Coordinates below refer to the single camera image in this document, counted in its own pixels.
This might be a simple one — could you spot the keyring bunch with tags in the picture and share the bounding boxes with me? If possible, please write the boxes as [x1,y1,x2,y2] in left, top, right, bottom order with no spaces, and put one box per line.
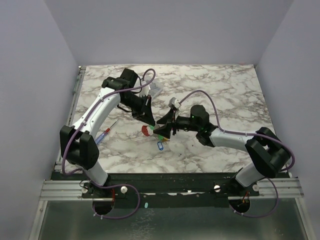
[141,124,169,151]

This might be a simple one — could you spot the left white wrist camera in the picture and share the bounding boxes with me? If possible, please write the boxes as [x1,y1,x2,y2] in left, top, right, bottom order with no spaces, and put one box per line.
[138,85,150,97]

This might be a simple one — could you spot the blue red screwdriver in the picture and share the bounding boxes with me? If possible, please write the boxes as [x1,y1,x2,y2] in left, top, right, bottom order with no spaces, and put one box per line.
[95,119,119,145]

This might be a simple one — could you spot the aluminium rail frame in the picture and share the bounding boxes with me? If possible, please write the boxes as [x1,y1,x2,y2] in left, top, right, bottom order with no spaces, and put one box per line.
[29,64,315,240]

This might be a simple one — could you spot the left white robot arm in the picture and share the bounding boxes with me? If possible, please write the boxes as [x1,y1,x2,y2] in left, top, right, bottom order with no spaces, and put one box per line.
[59,68,156,198]

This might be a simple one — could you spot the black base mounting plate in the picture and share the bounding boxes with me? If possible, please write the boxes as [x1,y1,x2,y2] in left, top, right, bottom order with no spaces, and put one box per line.
[82,172,259,209]

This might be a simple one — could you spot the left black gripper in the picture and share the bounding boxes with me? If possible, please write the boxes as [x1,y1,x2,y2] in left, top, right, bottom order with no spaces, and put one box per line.
[121,92,156,126]

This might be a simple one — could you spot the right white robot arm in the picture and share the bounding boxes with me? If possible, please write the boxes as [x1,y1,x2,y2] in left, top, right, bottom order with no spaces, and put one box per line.
[153,104,292,196]

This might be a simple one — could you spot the clear plastic organizer box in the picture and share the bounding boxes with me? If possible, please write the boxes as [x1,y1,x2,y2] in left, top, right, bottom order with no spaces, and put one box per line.
[147,79,164,99]

